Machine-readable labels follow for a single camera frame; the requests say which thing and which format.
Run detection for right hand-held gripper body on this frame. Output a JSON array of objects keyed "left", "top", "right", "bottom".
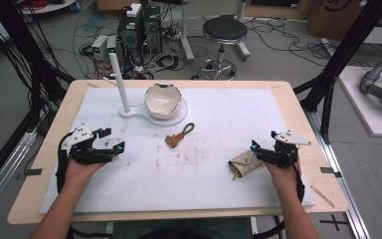
[{"left": 256, "top": 129, "right": 312, "bottom": 169}]

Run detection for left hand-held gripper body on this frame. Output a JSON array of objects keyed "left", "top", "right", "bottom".
[{"left": 61, "top": 122, "right": 117, "bottom": 166}]

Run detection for beige cloth pouch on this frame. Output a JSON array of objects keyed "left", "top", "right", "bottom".
[{"left": 227, "top": 149, "right": 267, "bottom": 182}]

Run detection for person's left hand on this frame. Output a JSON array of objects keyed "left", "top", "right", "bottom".
[{"left": 63, "top": 156, "right": 106, "bottom": 192}]

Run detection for person's right hand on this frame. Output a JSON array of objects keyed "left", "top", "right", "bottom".
[{"left": 264, "top": 158, "right": 302, "bottom": 197}]

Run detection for light wooden table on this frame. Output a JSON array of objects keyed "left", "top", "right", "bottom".
[{"left": 7, "top": 79, "right": 350, "bottom": 226}]

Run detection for white stand with pole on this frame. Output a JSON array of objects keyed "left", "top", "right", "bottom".
[{"left": 101, "top": 52, "right": 189, "bottom": 128}]

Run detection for black tape strip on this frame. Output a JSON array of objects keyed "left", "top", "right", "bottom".
[
  {"left": 15, "top": 167, "right": 44, "bottom": 182},
  {"left": 319, "top": 165, "right": 343, "bottom": 179}
]

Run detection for thin wooden stick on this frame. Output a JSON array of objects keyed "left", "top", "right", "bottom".
[{"left": 309, "top": 184, "right": 336, "bottom": 209}]

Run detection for white eggshell-shaped bowl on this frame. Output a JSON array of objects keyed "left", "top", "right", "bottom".
[{"left": 143, "top": 83, "right": 183, "bottom": 120}]

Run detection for white table mat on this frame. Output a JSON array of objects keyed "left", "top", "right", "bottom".
[{"left": 39, "top": 86, "right": 315, "bottom": 214}]

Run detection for small white power unit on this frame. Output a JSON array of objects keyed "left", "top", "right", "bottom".
[
  {"left": 91, "top": 34, "right": 109, "bottom": 58},
  {"left": 106, "top": 35, "right": 118, "bottom": 55}
]

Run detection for white platform board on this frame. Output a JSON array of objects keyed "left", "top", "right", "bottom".
[{"left": 337, "top": 65, "right": 382, "bottom": 139}]

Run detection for black computer tower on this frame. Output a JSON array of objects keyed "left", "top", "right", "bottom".
[
  {"left": 141, "top": 5, "right": 163, "bottom": 55},
  {"left": 116, "top": 13, "right": 144, "bottom": 69}
]

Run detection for white desk leg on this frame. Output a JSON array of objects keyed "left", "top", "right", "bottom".
[
  {"left": 178, "top": 0, "right": 196, "bottom": 64},
  {"left": 234, "top": 0, "right": 252, "bottom": 62}
]

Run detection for person's dark trousers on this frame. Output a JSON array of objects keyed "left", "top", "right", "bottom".
[{"left": 111, "top": 217, "right": 255, "bottom": 239}]

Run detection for black round stool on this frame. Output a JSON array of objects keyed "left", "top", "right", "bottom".
[{"left": 198, "top": 14, "right": 249, "bottom": 82}]

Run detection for white box on computer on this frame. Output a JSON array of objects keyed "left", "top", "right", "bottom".
[{"left": 125, "top": 2, "right": 143, "bottom": 19}]

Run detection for cardboard box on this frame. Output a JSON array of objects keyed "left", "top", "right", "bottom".
[{"left": 305, "top": 0, "right": 381, "bottom": 42}]

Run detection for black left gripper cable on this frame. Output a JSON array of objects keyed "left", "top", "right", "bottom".
[{"left": 55, "top": 130, "right": 76, "bottom": 194}]

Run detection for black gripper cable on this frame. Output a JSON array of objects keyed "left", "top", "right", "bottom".
[
  {"left": 55, "top": 130, "right": 76, "bottom": 194},
  {"left": 291, "top": 158, "right": 306, "bottom": 204}
]

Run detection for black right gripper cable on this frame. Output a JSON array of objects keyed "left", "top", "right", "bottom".
[{"left": 291, "top": 158, "right": 306, "bottom": 204}]

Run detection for brown keychain with loop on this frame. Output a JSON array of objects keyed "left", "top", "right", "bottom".
[{"left": 164, "top": 121, "right": 196, "bottom": 149}]

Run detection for aluminium rail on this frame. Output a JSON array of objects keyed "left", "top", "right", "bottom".
[
  {"left": 0, "top": 128, "right": 38, "bottom": 223},
  {"left": 303, "top": 109, "right": 373, "bottom": 239}
]

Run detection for tangle of floor cables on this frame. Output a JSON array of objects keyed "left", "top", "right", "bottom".
[{"left": 245, "top": 16, "right": 372, "bottom": 69}]

